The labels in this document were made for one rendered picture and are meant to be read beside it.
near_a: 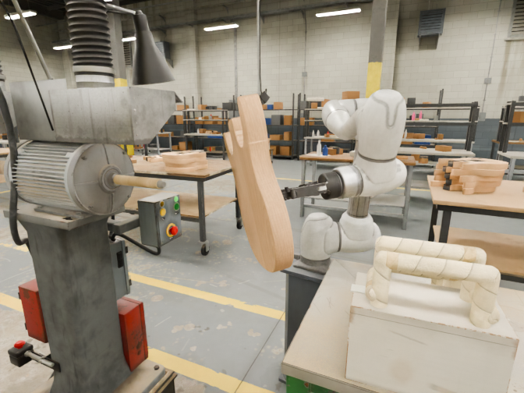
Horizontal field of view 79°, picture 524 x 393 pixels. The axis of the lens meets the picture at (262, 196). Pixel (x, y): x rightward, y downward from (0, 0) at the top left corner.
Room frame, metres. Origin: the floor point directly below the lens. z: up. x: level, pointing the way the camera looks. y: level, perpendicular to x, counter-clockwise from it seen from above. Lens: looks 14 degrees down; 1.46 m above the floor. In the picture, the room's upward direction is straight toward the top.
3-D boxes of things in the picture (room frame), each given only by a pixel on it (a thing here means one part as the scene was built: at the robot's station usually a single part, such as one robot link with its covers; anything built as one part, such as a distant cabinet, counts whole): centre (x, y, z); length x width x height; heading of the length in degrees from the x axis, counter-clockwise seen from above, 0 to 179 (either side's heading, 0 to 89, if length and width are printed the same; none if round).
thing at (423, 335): (0.56, -0.32, 1.02); 0.27 x 0.15 x 0.17; 70
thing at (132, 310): (1.31, 0.69, 0.49); 0.25 x 0.12 x 0.37; 66
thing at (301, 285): (1.53, -0.28, 0.35); 0.28 x 0.28 x 0.70; 59
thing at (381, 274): (0.55, -0.23, 1.15); 0.03 x 0.03 x 0.09
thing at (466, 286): (0.56, -0.41, 1.15); 0.03 x 0.03 x 0.09
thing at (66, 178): (1.14, 0.69, 1.25); 0.41 x 0.27 x 0.26; 66
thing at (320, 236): (1.53, -0.29, 0.87); 0.18 x 0.16 x 0.22; 90
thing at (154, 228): (1.33, 0.52, 0.99); 0.24 x 0.21 x 0.26; 66
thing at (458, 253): (0.59, -0.34, 1.20); 0.20 x 0.03 x 0.03; 69
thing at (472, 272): (0.52, -0.31, 1.20); 0.20 x 0.03 x 0.03; 69
